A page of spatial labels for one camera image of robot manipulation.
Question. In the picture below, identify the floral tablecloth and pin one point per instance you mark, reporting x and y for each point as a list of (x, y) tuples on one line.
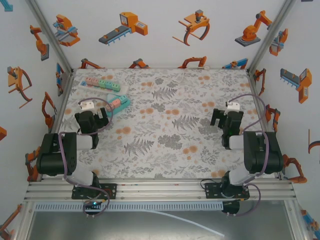
[(160, 162)]

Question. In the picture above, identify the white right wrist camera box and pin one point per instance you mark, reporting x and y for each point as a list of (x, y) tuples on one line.
[(233, 107)]

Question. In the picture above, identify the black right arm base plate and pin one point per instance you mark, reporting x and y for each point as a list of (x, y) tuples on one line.
[(212, 191)]

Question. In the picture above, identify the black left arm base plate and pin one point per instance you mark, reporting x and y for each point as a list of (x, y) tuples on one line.
[(110, 191)]

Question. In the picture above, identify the black round connector housing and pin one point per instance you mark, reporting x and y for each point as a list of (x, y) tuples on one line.
[(231, 207)]

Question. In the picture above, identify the thin white tube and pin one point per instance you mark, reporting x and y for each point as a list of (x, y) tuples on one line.
[(190, 222)]

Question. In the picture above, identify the circuit board with green light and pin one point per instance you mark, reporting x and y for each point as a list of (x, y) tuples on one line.
[(93, 205)]

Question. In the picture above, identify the aluminium frame leg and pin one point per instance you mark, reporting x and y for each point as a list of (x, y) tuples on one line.
[(25, 220), (293, 220)]

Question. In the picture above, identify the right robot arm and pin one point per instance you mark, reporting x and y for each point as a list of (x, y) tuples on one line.
[(262, 155)]

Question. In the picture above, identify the long white power strip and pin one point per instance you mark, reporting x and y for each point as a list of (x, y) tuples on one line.
[(83, 86)]

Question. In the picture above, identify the aluminium frame rail with slots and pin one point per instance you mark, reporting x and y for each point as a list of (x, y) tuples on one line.
[(160, 190)]

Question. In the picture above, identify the grey corner bracket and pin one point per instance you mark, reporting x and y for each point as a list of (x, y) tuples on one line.
[(63, 83)]

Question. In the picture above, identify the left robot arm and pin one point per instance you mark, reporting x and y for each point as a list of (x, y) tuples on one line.
[(53, 160)]

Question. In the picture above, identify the aluminium frame post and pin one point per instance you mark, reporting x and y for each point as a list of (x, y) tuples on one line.
[(270, 35), (50, 35)]

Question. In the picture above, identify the dusky pink square plug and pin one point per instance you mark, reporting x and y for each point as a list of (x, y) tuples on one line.
[(110, 107)]

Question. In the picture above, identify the aluminium side rail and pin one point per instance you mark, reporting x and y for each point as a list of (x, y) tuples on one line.
[(64, 100), (256, 100)]

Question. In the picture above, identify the teal triangular power strip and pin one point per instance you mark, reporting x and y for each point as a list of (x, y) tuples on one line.
[(125, 105)]

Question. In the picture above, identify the salmon square plug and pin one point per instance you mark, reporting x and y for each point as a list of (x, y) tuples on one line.
[(116, 102)]

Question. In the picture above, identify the green square plug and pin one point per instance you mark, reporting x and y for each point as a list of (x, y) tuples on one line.
[(101, 84), (116, 87)]

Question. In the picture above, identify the grey metal panel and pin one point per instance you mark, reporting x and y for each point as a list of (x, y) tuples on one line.
[(100, 227)]

